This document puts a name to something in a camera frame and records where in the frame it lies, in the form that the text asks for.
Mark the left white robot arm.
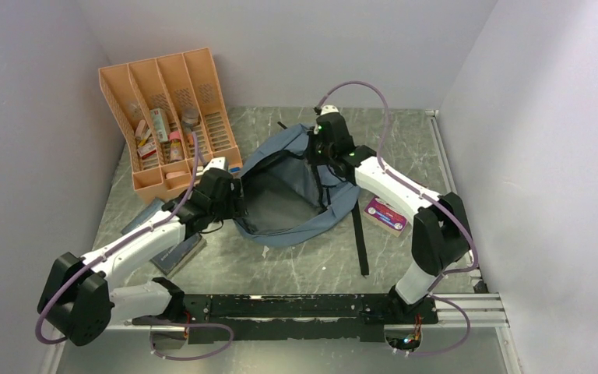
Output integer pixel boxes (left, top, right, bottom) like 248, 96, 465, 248
36, 168, 244, 346

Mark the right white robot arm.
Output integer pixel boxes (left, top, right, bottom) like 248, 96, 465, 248
308, 105, 472, 323

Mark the black mounting base rail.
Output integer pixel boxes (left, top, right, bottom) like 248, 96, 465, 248
132, 291, 439, 346

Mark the grey round jar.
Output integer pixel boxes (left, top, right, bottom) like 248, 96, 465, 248
181, 107, 201, 128

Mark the purple picture book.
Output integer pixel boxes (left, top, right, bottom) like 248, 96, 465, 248
363, 196, 408, 237

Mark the dark blue hardcover book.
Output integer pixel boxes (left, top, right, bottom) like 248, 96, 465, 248
150, 233, 207, 278

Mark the pink capped glue bottle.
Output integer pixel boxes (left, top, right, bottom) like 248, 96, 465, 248
169, 131, 185, 163

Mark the blue grey notebook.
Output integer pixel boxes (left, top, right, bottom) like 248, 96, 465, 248
121, 198, 164, 235

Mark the red white small box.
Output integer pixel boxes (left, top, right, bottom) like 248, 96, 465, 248
137, 141, 157, 160

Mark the peach plastic file organizer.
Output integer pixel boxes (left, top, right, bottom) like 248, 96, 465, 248
98, 48, 243, 203

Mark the blue grey student backpack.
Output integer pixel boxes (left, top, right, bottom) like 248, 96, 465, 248
234, 124, 361, 247

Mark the tall white carton box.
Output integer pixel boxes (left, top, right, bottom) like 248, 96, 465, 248
149, 108, 171, 143

